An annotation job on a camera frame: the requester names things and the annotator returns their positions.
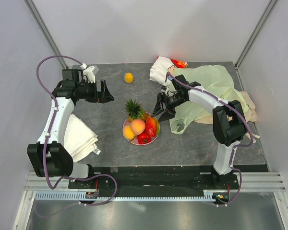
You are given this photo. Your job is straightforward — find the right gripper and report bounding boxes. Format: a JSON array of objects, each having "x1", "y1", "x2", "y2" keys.
[{"x1": 151, "y1": 92, "x2": 187, "y2": 122}]

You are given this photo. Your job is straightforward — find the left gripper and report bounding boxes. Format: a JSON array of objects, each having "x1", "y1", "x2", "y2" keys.
[{"x1": 75, "y1": 80, "x2": 114, "y2": 104}]

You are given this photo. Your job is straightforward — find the fake red orange mango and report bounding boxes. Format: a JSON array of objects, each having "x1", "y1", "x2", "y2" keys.
[{"x1": 145, "y1": 115, "x2": 157, "y2": 137}]

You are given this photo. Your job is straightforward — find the fake peach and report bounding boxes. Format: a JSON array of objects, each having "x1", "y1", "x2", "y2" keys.
[{"x1": 130, "y1": 119, "x2": 145, "y2": 136}]

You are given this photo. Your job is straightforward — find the fake pineapple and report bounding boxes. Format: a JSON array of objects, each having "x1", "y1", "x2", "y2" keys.
[{"x1": 125, "y1": 99, "x2": 147, "y2": 123}]

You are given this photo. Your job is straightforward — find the small yellow fake fruit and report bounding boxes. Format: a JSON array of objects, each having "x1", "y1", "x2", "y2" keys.
[{"x1": 124, "y1": 72, "x2": 134, "y2": 83}]

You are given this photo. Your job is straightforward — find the fake red bell pepper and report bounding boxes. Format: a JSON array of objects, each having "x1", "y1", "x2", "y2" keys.
[{"x1": 137, "y1": 132, "x2": 151, "y2": 145}]

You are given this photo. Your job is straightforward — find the fake yellow pear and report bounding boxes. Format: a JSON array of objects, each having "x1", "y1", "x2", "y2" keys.
[{"x1": 122, "y1": 125, "x2": 136, "y2": 141}]

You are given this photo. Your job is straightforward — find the green avocado print plastic bag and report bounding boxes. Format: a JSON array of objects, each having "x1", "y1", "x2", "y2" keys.
[{"x1": 169, "y1": 65, "x2": 249, "y2": 135}]

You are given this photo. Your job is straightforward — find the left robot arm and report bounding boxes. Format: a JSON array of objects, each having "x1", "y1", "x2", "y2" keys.
[{"x1": 27, "y1": 66, "x2": 114, "y2": 188}]

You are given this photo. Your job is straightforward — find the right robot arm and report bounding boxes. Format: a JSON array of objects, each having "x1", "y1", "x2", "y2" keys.
[{"x1": 152, "y1": 72, "x2": 248, "y2": 189}]

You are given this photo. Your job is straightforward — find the white red cartoon bag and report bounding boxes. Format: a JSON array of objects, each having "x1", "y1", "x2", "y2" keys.
[{"x1": 149, "y1": 56, "x2": 188, "y2": 85}]

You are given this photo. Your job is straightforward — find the pink plate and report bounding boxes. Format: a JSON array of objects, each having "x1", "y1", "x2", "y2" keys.
[{"x1": 122, "y1": 113, "x2": 160, "y2": 146}]

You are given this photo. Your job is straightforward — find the white folded towel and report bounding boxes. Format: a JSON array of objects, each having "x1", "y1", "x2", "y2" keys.
[{"x1": 64, "y1": 114, "x2": 101, "y2": 162}]

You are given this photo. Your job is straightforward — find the beige crumpled cloth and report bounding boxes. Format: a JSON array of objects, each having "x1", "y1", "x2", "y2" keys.
[{"x1": 196, "y1": 91, "x2": 260, "y2": 144}]

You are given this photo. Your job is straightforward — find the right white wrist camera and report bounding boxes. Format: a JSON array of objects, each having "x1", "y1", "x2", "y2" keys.
[{"x1": 161, "y1": 80, "x2": 171, "y2": 93}]

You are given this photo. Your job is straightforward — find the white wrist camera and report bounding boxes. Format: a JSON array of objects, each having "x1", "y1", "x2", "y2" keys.
[
  {"x1": 80, "y1": 63, "x2": 99, "y2": 83},
  {"x1": 161, "y1": 80, "x2": 171, "y2": 93}
]

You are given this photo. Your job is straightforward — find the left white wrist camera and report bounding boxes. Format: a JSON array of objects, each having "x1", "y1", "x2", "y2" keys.
[{"x1": 80, "y1": 63, "x2": 99, "y2": 83}]

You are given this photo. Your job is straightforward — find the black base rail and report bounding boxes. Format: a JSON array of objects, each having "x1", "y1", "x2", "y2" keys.
[{"x1": 67, "y1": 165, "x2": 238, "y2": 192}]

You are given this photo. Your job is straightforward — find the slotted cable duct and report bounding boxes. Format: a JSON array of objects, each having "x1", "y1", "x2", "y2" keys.
[{"x1": 35, "y1": 191, "x2": 215, "y2": 202}]

